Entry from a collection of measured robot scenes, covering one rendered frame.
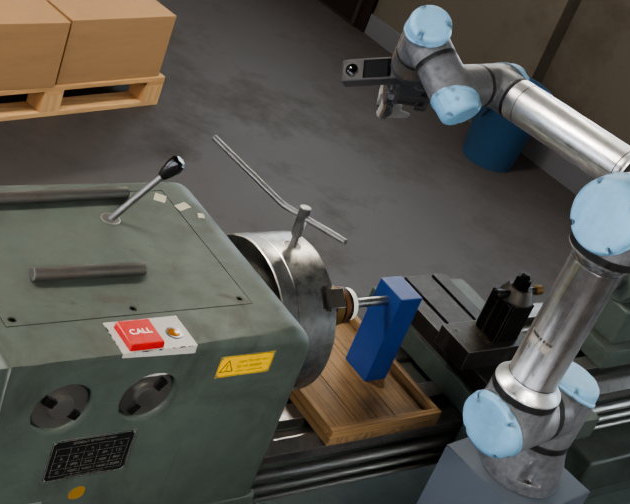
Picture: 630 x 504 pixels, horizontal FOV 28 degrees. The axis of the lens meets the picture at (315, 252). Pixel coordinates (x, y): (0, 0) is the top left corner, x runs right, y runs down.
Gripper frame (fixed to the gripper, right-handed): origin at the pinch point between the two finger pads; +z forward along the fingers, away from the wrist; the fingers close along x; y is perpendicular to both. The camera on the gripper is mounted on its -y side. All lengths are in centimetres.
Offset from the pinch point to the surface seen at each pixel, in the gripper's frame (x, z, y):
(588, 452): -46, 87, 73
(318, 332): -42.8, 8.5, -8.0
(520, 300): -24, 37, 40
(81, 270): -44, -20, -51
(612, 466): -48, 90, 80
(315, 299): -37.2, 6.1, -9.2
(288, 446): -60, 31, -10
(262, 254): -30.1, 4.2, -19.8
